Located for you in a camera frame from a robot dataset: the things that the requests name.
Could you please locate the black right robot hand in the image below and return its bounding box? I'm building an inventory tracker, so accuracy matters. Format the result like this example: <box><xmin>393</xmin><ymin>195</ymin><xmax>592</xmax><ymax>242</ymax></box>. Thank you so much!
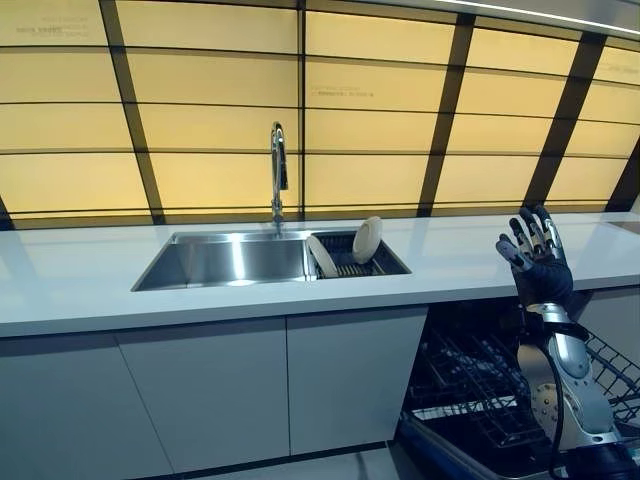
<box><xmin>495</xmin><ymin>204</ymin><xmax>574</xmax><ymax>308</ymax></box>

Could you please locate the open dishwasher door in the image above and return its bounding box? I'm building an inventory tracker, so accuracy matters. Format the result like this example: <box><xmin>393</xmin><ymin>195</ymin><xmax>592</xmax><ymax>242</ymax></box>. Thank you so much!
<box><xmin>397</xmin><ymin>414</ymin><xmax>640</xmax><ymax>480</ymax></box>

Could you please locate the white round plate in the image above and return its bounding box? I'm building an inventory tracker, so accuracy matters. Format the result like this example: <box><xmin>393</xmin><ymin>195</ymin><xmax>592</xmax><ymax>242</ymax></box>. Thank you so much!
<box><xmin>305</xmin><ymin>234</ymin><xmax>337</xmax><ymax>276</ymax></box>
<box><xmin>351</xmin><ymin>215</ymin><xmax>384</xmax><ymax>264</ymax></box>

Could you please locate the black sink drying rack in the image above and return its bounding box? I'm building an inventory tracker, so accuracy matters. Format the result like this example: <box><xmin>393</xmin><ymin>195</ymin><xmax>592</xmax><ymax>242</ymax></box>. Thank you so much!
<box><xmin>305</xmin><ymin>229</ymin><xmax>413</xmax><ymax>280</ymax></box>

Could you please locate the white cabinet door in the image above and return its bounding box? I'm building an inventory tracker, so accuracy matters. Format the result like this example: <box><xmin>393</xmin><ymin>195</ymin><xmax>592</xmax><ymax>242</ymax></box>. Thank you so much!
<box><xmin>286</xmin><ymin>306</ymin><xmax>430</xmax><ymax>456</ymax></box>
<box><xmin>0</xmin><ymin>333</ymin><xmax>174</xmax><ymax>480</ymax></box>
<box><xmin>115</xmin><ymin>316</ymin><xmax>292</xmax><ymax>474</ymax></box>

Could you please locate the chrome kitchen faucet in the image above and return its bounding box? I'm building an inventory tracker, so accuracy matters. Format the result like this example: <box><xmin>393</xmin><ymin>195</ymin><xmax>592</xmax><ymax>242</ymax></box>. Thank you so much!
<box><xmin>270</xmin><ymin>120</ymin><xmax>290</xmax><ymax>238</ymax></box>

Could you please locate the stainless steel sink basin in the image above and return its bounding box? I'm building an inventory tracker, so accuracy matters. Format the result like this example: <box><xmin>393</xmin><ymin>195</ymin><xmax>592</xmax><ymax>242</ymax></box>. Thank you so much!
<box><xmin>130</xmin><ymin>231</ymin><xmax>312</xmax><ymax>293</ymax></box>

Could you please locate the black wire dishwasher rack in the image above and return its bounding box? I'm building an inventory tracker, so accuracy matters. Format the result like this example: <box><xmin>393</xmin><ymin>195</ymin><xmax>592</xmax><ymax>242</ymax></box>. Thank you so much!
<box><xmin>405</xmin><ymin>319</ymin><xmax>640</xmax><ymax>451</ymax></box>

